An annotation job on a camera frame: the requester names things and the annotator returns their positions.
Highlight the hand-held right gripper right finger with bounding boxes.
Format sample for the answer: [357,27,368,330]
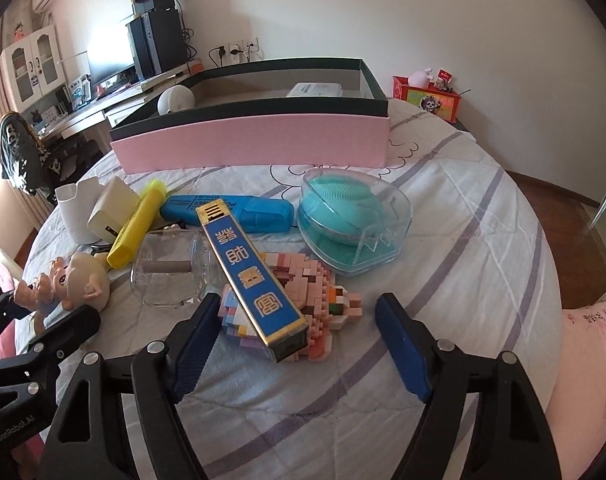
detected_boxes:
[375,292,566,480]

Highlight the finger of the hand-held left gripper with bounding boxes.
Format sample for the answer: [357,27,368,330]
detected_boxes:
[0,304,102,403]
[0,287,36,356]

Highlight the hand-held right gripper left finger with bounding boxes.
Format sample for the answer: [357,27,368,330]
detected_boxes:
[38,292,221,480]

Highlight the big-headed doll figure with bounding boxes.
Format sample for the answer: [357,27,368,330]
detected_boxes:
[13,252,112,337]

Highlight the clear glass ashtray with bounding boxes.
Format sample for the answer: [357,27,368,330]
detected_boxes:
[130,234,224,309]

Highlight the long blue gold box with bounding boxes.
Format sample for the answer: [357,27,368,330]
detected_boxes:
[196,198,308,364]

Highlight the pink building block figure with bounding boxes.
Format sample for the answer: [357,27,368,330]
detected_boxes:
[218,251,364,362]

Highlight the yellow bottle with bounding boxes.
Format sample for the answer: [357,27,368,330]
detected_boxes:
[106,178,170,270]

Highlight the white plastic cup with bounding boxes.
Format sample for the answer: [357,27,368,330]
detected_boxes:
[55,179,114,244]

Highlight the cream charger block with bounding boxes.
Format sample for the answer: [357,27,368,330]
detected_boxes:
[87,177,142,242]

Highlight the blue highlighter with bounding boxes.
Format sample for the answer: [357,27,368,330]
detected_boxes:
[160,193,294,234]

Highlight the teal brush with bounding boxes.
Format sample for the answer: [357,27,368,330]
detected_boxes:
[297,167,415,277]

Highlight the pink storage box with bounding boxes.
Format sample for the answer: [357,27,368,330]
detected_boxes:
[108,58,391,176]

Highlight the striped white quilt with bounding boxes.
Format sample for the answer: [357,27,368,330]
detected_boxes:
[20,95,564,480]

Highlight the dark printed jacket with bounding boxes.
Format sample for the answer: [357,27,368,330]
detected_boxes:
[0,112,47,196]

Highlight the black office chair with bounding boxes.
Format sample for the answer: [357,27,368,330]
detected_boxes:
[0,112,104,202]

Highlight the pink pillow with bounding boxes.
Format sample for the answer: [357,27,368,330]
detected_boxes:
[545,295,606,467]

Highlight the white glass-door cabinet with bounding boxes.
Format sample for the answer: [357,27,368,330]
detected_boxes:
[0,25,66,112]

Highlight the white desk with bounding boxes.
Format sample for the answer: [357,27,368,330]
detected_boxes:
[27,59,206,142]

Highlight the white round ball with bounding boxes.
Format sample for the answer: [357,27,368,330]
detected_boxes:
[160,85,196,114]

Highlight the red printed box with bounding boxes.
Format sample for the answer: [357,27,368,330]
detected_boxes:
[392,75,464,124]

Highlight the black computer monitor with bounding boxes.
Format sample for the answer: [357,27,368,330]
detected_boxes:
[86,32,136,87]

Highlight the pink plush toy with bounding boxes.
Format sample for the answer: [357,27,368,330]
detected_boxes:
[407,67,436,89]

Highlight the white flat packet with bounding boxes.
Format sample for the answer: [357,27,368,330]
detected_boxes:
[286,81,343,100]

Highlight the black computer tower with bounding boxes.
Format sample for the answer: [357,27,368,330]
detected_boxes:
[126,10,189,81]

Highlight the white wall outlets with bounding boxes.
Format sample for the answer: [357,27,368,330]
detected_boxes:
[218,37,260,57]

